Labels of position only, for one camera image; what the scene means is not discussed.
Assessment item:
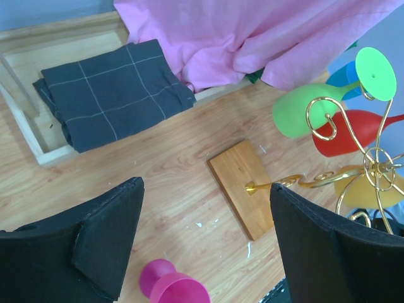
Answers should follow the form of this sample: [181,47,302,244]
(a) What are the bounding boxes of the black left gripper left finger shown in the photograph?
[1,177,145,302]

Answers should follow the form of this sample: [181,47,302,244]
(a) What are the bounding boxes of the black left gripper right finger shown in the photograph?
[270,184,403,302]

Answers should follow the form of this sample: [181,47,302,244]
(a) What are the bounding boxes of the yellow wine glass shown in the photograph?
[334,165,403,209]

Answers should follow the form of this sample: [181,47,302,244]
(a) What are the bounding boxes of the magenta wine glass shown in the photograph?
[139,259,211,303]

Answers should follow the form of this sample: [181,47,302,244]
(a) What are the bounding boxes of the blue wine glass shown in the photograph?
[326,61,362,100]

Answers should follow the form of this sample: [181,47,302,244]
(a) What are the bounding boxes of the wooden rack base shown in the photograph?
[208,140,273,241]

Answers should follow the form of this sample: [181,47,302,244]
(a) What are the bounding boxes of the red wine glass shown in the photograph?
[311,109,404,158]

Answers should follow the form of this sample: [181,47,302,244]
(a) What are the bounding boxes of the green wine glass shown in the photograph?
[272,47,397,138]

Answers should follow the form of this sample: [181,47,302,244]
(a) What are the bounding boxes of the folded dark grey cloth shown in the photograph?
[33,40,196,153]

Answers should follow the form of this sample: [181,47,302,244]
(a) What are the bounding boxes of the pink t-shirt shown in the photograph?
[114,0,401,92]

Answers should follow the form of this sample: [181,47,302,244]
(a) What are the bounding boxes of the gold wire glass rack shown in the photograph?
[244,91,404,236]

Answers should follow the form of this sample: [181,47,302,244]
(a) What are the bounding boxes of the wooden clothes rack frame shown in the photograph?
[1,12,249,167]

